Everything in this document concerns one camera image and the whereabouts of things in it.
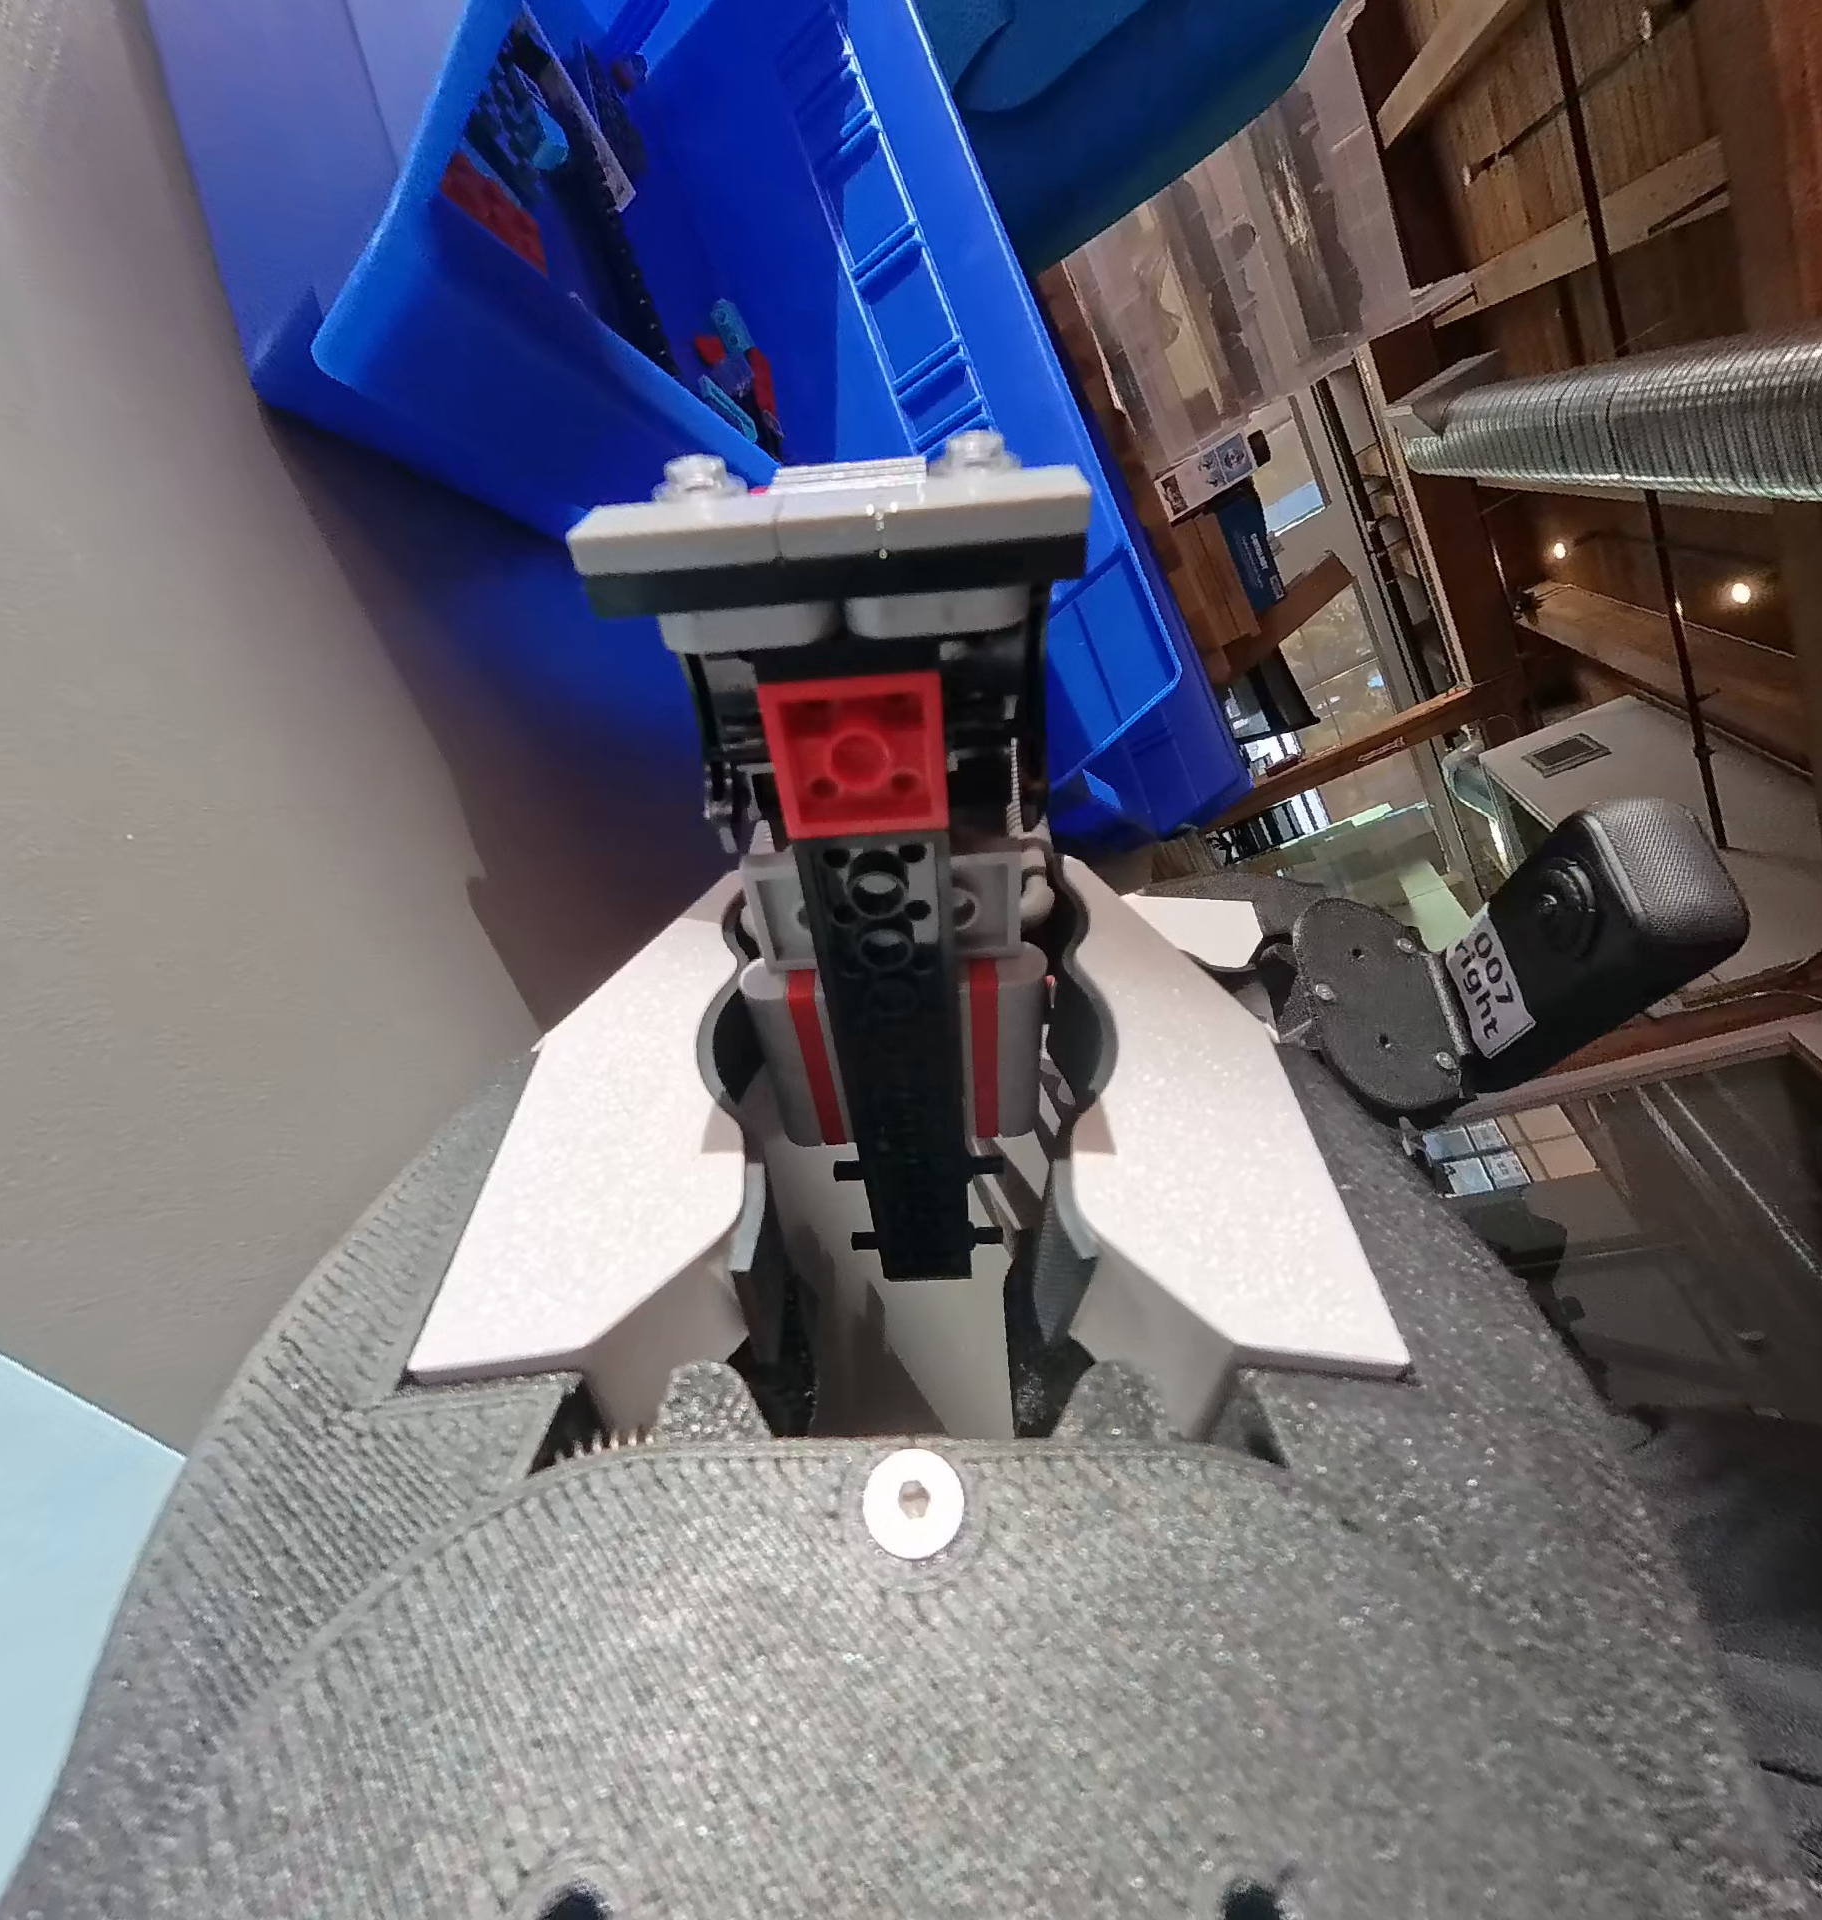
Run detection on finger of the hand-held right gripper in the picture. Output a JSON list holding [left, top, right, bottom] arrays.
[[1121, 887, 1299, 1037]]

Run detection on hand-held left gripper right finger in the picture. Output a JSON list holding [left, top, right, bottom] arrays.
[[1032, 860, 1414, 1444]]

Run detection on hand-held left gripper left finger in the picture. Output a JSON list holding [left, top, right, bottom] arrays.
[[401, 884, 776, 1424]]

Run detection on toy brick vehicle model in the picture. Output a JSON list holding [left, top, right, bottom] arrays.
[[565, 425, 1092, 1283]]

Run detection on grey desk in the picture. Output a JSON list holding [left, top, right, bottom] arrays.
[[0, 0, 733, 1441]]

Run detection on blue printed carton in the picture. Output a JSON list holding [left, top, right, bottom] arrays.
[[1208, 481, 1290, 615]]

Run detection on light blue instruction booklet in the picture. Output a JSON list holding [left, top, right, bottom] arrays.
[[0, 1325, 185, 1920]]

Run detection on clear plastic storage boxes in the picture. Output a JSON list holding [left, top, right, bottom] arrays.
[[1061, 30, 1454, 496]]

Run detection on teal plastic bin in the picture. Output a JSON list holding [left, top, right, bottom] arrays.
[[911, 0, 1349, 272]]

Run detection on blue plastic bin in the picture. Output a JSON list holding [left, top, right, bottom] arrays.
[[251, 0, 1257, 848]]

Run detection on pile of loose toy bricks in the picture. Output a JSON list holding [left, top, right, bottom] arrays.
[[438, 5, 785, 452]]

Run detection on silver air duct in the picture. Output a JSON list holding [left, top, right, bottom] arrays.
[[1397, 315, 1822, 504]]

